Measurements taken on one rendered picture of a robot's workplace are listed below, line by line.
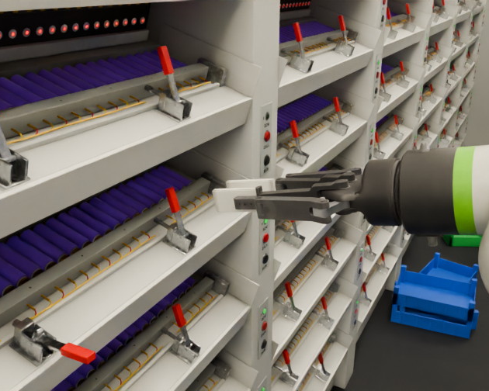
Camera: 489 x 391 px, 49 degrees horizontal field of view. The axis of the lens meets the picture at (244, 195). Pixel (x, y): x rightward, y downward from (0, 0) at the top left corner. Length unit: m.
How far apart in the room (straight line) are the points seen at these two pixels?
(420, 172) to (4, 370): 0.46
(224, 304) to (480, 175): 0.57
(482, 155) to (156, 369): 0.55
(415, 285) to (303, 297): 1.13
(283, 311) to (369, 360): 0.86
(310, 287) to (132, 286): 0.78
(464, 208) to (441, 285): 1.89
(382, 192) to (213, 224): 0.34
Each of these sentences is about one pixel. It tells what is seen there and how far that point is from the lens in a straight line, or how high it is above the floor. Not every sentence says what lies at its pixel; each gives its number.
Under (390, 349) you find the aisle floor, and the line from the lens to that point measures 2.19.
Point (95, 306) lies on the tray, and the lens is 0.67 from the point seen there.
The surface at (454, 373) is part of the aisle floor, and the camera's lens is 2.15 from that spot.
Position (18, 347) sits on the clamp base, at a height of 0.95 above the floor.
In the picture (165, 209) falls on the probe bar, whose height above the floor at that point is 0.98.
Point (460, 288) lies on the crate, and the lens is 2.45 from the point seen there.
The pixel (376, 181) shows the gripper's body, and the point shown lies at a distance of 0.59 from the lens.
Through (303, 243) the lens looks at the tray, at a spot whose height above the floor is 0.74.
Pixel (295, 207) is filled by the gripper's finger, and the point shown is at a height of 1.06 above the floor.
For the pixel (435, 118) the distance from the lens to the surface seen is 2.96.
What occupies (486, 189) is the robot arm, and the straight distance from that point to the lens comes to 0.56.
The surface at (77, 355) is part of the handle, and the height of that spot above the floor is 0.96.
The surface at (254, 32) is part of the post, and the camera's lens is 0.85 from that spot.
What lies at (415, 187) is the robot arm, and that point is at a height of 1.10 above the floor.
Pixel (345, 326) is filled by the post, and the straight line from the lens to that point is 1.83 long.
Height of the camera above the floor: 1.30
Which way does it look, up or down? 22 degrees down
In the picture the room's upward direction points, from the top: straight up
